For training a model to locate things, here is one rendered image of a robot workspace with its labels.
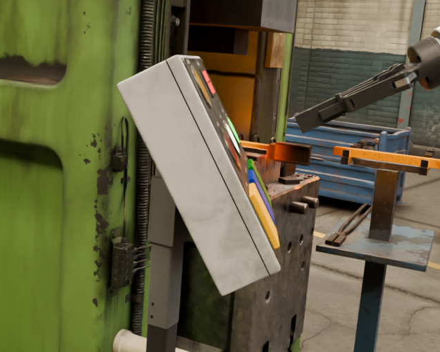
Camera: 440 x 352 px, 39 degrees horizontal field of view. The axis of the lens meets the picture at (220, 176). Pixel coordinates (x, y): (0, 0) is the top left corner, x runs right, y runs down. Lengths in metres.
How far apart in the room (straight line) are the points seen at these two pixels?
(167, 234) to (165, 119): 0.24
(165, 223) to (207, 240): 0.17
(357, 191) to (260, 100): 3.61
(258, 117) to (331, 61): 8.34
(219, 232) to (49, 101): 0.58
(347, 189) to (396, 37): 4.63
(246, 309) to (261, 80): 0.65
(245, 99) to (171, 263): 0.89
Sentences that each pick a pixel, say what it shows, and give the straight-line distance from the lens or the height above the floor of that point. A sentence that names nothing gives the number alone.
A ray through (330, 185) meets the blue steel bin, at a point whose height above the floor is 0.20.
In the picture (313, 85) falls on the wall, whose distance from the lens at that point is 10.17.
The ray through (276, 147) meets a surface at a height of 1.01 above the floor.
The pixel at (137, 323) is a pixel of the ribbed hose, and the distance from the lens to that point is 1.31.
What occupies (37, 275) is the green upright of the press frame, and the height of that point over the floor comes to 0.72.
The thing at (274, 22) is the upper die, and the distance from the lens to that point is 1.39.
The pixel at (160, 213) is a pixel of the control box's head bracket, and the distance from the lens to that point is 0.89.
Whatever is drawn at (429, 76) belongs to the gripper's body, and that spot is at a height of 1.20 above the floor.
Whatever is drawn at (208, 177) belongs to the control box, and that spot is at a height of 1.06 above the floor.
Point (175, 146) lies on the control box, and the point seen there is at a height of 1.10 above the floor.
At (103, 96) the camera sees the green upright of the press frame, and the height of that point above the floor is 1.12.
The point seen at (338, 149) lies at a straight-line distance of 1.77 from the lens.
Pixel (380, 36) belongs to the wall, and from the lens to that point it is 9.68.
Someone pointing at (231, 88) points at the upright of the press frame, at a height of 1.12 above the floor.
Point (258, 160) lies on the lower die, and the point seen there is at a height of 0.98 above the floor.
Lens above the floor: 1.20
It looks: 11 degrees down
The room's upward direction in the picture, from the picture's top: 5 degrees clockwise
